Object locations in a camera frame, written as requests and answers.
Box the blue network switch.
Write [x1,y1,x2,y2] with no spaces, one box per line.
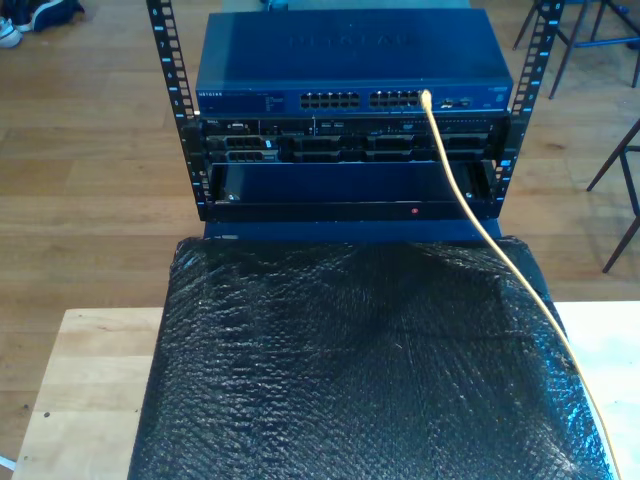
[194,7,516,118]

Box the dark blue base panel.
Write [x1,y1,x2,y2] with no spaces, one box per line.
[202,218,505,247]

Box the black rack server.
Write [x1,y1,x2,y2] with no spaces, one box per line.
[198,114,512,165]

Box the black bubble wrap mat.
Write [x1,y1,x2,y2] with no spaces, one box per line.
[126,234,615,480]

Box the dark metal chair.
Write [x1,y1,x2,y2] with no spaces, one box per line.
[586,117,640,275]

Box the dark blue shoe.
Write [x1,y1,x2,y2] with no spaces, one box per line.
[13,0,86,33]

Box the yellow network cable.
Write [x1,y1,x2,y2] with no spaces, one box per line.
[419,88,624,480]

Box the white shoe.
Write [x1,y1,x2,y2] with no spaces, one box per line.
[0,15,24,50]

